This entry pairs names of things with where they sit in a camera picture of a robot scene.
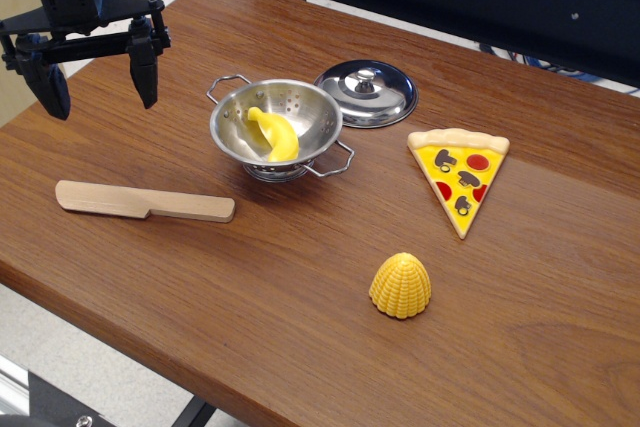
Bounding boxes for yellow toy banana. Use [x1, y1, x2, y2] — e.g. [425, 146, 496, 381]
[248, 107, 300, 162]

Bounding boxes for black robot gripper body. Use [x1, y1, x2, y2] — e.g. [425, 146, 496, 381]
[1, 0, 171, 63]

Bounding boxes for black table leg bracket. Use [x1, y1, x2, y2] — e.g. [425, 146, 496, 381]
[1, 372, 216, 427]

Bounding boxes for blue cables behind rack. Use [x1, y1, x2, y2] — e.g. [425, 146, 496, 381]
[479, 41, 640, 97]

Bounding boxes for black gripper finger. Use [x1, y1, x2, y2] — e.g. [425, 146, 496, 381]
[126, 17, 158, 109]
[16, 34, 71, 120]

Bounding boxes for steel pot lid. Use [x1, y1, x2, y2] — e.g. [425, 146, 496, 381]
[314, 59, 419, 129]

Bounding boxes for steel colander with handles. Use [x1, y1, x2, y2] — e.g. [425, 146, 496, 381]
[206, 74, 355, 183]

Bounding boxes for toy pizza slice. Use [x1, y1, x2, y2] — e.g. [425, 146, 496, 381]
[407, 128, 510, 239]

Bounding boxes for light wooden panel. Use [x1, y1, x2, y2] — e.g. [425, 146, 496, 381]
[0, 0, 68, 128]

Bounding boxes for wooden toy knife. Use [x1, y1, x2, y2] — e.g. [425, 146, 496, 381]
[55, 180, 235, 223]

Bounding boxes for yellow toy corn piece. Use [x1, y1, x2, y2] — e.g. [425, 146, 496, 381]
[369, 252, 432, 320]

